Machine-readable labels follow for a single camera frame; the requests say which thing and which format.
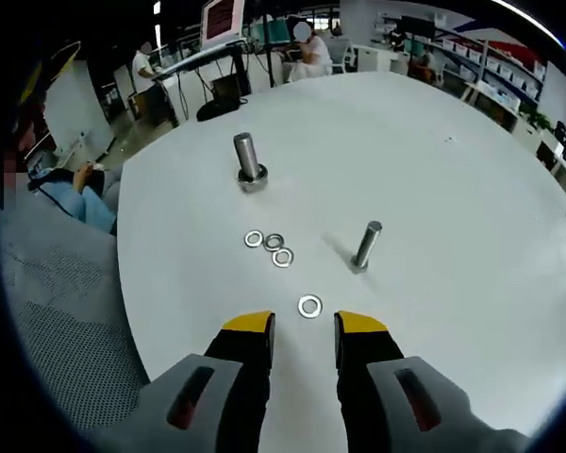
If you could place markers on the white chair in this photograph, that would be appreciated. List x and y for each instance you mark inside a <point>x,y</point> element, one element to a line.
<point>345,54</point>

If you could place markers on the shelving with white bins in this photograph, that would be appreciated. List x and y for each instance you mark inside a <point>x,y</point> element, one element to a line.
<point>490,61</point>

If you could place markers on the small steel stud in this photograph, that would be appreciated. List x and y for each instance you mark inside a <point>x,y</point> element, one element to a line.
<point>368,240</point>

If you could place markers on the grey mesh office chair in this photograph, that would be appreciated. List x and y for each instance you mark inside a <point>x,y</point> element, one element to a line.
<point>66,330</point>

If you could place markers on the white rolling cabinet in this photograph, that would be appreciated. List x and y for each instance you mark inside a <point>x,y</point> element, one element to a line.
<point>78,113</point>

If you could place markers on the white laptop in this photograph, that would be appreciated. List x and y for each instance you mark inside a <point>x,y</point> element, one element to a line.
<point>221,21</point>

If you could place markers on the large threaded steel stud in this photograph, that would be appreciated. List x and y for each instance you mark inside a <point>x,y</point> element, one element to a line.
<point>246,153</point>

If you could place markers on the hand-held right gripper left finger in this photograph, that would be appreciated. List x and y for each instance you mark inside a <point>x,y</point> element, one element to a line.
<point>236,377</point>

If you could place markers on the silver washer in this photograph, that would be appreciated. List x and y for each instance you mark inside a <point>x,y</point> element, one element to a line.
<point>276,258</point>
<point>302,307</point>
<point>267,242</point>
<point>246,239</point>

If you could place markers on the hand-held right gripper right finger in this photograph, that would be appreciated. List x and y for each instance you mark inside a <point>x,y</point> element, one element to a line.
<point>372,377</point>

